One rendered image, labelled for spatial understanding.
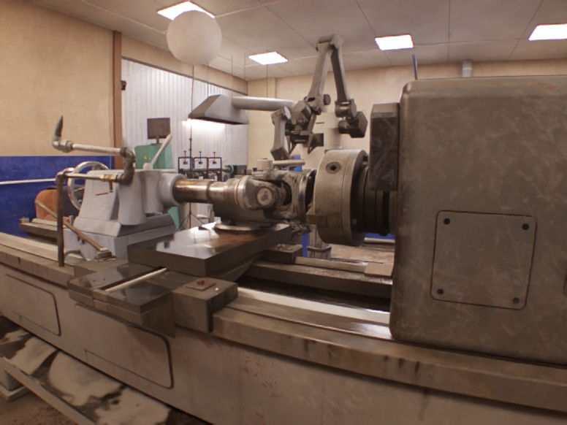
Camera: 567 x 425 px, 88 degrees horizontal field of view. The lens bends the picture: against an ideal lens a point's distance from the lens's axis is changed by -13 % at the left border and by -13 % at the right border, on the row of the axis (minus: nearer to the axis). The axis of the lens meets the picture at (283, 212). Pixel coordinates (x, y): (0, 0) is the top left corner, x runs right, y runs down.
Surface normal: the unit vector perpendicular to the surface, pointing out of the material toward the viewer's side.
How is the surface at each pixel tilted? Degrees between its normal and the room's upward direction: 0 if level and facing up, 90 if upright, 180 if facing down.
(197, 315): 90
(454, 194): 90
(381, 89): 90
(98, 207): 70
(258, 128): 90
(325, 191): 77
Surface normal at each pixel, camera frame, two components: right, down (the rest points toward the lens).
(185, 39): 0.04, 0.61
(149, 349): -0.44, 0.13
